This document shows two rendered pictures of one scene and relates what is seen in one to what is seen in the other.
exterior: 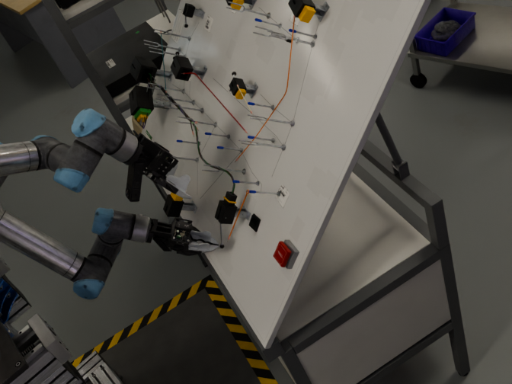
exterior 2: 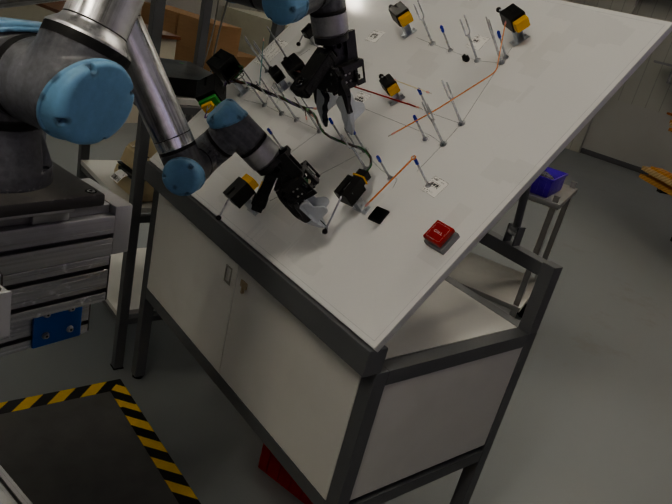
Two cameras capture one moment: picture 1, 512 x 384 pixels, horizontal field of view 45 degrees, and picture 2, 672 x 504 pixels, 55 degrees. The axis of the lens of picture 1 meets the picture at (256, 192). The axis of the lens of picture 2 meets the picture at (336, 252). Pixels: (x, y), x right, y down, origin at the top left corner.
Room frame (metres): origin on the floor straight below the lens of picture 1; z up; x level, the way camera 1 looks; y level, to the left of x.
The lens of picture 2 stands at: (0.08, 0.89, 1.53)
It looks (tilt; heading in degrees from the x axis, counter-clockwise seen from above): 22 degrees down; 328
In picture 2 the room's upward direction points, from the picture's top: 14 degrees clockwise
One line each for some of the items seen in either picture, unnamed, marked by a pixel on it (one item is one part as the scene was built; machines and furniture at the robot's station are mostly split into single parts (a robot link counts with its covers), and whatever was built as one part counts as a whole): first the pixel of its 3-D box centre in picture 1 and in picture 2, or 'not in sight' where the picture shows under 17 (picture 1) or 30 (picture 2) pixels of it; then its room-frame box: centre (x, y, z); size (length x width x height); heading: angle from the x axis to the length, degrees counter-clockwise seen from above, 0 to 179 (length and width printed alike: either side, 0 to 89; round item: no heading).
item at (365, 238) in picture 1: (291, 225); (313, 303); (1.64, -0.07, 0.60); 1.17 x 0.58 x 0.40; 10
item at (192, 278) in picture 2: not in sight; (189, 273); (1.86, 0.28, 0.60); 0.55 x 0.02 x 0.39; 10
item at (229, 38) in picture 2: not in sight; (199, 50); (8.14, -1.59, 0.41); 1.39 x 0.99 x 0.82; 23
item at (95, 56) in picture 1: (128, 59); (168, 76); (2.46, 0.26, 1.09); 0.35 x 0.33 x 0.07; 10
